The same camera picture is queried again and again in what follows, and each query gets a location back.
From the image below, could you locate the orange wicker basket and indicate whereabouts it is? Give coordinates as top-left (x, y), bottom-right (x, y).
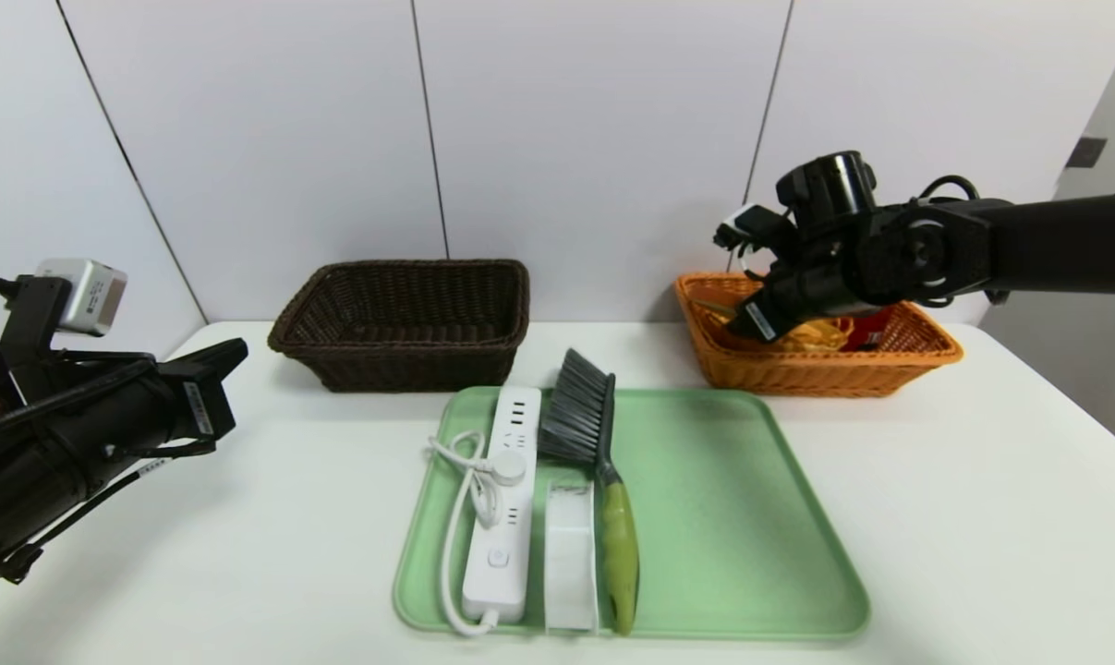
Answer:
top-left (674, 272), bottom-right (964, 398)

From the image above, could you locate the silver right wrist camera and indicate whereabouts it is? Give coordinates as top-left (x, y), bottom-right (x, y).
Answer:
top-left (714, 203), bottom-right (794, 278)

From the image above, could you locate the white power strip with cord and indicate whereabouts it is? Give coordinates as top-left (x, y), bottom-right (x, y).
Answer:
top-left (426, 386), bottom-right (542, 638)

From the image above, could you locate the red soda can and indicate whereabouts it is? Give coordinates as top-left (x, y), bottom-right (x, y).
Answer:
top-left (842, 308), bottom-right (898, 353)

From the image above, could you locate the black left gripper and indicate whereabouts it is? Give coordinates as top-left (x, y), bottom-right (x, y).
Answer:
top-left (107, 337), bottom-right (248, 464)

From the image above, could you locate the grey brush with green handle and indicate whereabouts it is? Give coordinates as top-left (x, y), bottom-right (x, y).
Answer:
top-left (537, 348), bottom-right (639, 636)

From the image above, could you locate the small yellow wicker bread tray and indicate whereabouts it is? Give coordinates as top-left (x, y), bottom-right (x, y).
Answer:
top-left (760, 314), bottom-right (855, 353)

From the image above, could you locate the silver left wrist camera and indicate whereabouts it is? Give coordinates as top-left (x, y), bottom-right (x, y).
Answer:
top-left (37, 259), bottom-right (128, 336)

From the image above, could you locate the light green plastic tray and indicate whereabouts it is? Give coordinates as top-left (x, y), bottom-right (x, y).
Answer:
top-left (393, 386), bottom-right (870, 640)

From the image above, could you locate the white tape roll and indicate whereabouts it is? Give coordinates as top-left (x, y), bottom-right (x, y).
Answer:
top-left (544, 480), bottom-right (600, 634)

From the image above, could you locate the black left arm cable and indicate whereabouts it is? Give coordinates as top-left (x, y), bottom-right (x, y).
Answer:
top-left (0, 434), bottom-right (221, 585)

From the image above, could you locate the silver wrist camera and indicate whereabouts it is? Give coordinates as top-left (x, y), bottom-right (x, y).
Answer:
top-left (714, 203), bottom-right (794, 278)
top-left (37, 259), bottom-right (128, 336)

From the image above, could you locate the dark brown wicker basket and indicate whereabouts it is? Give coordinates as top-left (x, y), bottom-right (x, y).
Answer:
top-left (268, 260), bottom-right (531, 393)

